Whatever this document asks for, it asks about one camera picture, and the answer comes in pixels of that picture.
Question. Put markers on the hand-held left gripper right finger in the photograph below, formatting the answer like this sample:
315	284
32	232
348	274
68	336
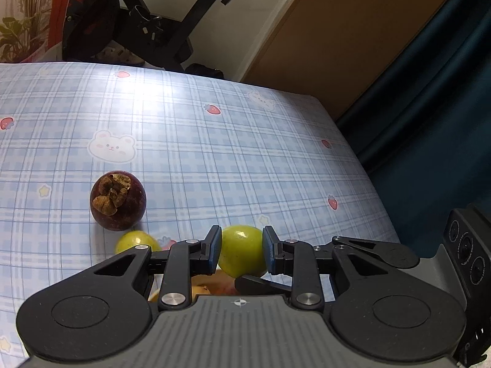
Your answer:
268	251

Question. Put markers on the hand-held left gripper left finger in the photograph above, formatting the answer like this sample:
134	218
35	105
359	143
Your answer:
215	251

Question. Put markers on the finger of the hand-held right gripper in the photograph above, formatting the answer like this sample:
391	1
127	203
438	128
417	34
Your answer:
341	241
261	285

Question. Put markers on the round green fruit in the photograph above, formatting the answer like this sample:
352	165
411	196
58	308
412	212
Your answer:
241	249
134	242

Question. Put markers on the blue plaid tablecloth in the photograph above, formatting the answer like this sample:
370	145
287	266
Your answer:
230	142

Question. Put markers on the dark purple mangosteen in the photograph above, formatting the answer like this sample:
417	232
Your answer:
117	201

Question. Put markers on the dark blue curtain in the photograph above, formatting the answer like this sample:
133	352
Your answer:
441	122

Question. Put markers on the black shoe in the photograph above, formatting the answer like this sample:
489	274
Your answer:
205	72

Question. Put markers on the wooden panel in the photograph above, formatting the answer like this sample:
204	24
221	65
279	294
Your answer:
326	46

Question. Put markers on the white sneaker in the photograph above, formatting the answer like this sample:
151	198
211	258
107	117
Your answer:
119	53

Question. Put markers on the black exercise bike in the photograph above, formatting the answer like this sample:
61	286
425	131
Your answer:
168	34

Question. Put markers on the printed wall backdrop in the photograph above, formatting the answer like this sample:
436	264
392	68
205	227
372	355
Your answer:
23	15

